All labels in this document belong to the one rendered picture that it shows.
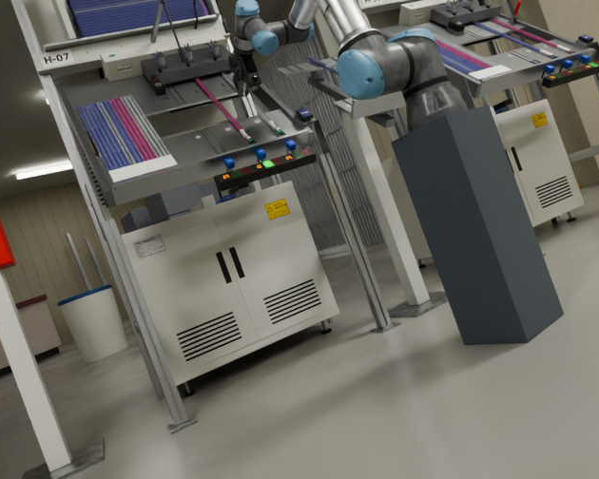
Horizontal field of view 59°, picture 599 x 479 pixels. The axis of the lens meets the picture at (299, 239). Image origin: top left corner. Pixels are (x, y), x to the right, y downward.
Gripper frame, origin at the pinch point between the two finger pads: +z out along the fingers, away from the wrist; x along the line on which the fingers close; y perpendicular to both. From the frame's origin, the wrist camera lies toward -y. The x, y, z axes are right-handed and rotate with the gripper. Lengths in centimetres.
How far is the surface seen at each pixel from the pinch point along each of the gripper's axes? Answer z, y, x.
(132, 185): -7, -33, 52
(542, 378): -42, -135, 4
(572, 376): -47, -137, 2
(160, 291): 36, -45, 52
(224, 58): -0.1, 21.9, -1.8
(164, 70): 0.0, 22.1, 22.4
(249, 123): -2.8, -16.7, 6.1
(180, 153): -4.3, -23.0, 33.7
